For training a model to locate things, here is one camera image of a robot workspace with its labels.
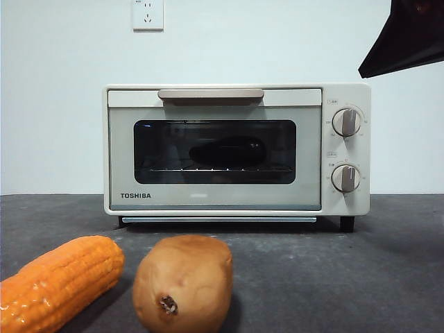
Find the black oven foot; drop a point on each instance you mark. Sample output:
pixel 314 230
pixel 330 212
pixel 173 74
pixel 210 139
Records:
pixel 347 223

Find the purple eggplant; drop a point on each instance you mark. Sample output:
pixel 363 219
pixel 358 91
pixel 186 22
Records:
pixel 225 151

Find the orange corn cob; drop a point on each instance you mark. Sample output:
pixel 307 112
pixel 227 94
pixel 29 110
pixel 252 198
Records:
pixel 59 277

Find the metal oven crumb tray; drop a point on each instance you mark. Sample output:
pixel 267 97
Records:
pixel 218 219

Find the oven timer knob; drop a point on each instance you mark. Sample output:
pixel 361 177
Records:
pixel 345 178

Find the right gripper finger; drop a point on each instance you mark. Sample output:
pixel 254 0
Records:
pixel 412 38

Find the cream Toshiba toaster oven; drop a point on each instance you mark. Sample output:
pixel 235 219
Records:
pixel 347 93

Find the oven temperature knob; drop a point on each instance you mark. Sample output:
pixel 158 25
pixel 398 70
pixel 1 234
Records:
pixel 346 121

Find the white wall socket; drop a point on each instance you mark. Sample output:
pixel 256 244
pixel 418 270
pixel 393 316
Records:
pixel 148 19

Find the brown potato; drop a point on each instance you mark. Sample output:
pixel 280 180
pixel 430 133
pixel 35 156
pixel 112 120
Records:
pixel 187 274

